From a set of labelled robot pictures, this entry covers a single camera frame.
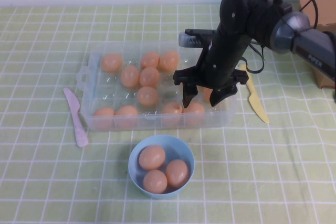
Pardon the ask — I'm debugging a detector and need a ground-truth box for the yellow plastic knife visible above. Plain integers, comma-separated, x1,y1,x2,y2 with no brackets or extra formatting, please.
238,63,270,124

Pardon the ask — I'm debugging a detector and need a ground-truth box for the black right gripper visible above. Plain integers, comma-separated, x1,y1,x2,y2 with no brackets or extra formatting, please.
172,31,249,109

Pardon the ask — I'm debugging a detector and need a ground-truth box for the brown egg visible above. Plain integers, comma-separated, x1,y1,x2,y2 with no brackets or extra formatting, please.
161,102,184,127
140,51,160,70
136,86,159,106
183,101,205,127
142,169,168,195
100,53,123,72
92,106,116,130
138,145,166,171
114,104,139,129
158,50,180,72
120,65,140,89
165,159,190,187
203,86,214,103
139,67,160,87

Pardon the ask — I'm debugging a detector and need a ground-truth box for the black cable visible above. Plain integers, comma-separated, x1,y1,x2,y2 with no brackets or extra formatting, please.
243,40,265,74
249,0,325,30

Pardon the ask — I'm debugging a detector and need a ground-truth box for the brown cardboard box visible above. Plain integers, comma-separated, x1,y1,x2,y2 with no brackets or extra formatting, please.
290,0,336,89

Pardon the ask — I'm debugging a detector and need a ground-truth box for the clear plastic egg box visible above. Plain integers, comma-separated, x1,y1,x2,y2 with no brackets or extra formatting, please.
76,40,238,132

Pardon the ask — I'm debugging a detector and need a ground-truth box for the green checked tablecloth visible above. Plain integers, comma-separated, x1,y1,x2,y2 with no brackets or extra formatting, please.
0,3,336,224

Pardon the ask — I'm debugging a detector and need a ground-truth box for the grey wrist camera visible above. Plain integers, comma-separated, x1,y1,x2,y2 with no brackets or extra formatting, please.
178,28,216,49

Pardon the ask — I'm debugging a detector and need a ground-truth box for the light blue bowl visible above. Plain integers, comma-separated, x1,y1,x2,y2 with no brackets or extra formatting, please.
128,134,195,200

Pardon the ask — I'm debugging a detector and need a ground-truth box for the pink plastic knife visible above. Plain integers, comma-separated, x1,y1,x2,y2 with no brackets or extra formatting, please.
62,88,89,148

